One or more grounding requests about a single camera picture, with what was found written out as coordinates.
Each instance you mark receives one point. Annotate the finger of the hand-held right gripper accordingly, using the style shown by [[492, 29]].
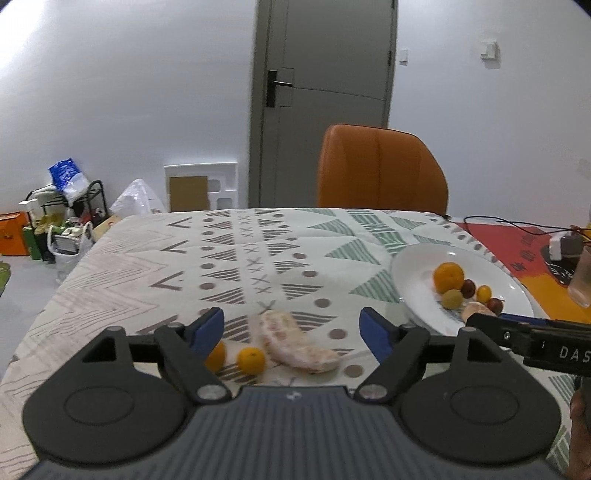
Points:
[[526, 318], [501, 331]]

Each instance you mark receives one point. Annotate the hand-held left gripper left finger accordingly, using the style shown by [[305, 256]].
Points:
[[207, 330]]

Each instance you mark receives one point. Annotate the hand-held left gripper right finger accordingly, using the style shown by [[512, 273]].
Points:
[[376, 334]]

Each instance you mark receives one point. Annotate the small dark red fruit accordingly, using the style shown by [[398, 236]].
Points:
[[495, 305], [468, 288]]

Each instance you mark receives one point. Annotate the large orange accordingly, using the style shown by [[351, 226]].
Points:
[[449, 277], [216, 356]]

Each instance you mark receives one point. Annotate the small tangerine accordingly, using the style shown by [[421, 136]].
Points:
[[251, 360], [484, 293]]

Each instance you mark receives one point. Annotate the small green-brown round fruit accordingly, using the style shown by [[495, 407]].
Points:
[[452, 299]]

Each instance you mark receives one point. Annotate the white plate with blue rim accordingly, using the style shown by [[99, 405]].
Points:
[[415, 272]]

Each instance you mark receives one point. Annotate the person's right hand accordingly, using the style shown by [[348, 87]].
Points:
[[581, 429]]

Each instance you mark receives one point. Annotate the clear glass cup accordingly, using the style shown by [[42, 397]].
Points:
[[581, 281]]

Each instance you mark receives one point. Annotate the red orange printed mat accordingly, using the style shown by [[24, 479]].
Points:
[[508, 240]]

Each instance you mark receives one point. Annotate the white charger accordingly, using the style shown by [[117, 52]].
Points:
[[565, 246]]

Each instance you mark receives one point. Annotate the brown cardboard sheet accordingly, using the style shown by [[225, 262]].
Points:
[[188, 194]]

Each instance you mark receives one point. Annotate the brown paper bag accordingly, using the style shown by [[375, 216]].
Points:
[[108, 225]]

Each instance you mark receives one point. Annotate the clear plastic bag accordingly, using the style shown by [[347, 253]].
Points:
[[136, 198]]

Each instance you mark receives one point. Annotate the white plastic shopping bag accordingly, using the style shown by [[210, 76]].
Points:
[[69, 258]]

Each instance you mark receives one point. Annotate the white foam packaging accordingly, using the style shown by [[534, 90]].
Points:
[[224, 173]]

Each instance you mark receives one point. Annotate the orange leather chair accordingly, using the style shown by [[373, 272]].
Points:
[[378, 170]]

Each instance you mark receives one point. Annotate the black shoe rack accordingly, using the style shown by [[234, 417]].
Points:
[[98, 191]]

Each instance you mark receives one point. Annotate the green box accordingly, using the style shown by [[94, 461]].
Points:
[[30, 242]]

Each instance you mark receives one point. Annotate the blue and white bag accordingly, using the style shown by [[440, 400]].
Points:
[[67, 177]]

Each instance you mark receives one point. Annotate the green floor mat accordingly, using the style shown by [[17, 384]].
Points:
[[3, 277]]

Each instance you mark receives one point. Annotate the orange paper box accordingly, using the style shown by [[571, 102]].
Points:
[[13, 235]]

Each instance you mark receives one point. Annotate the grey door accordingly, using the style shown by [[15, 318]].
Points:
[[332, 55]]

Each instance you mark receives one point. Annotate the small white wall switch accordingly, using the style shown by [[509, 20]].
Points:
[[404, 55]]

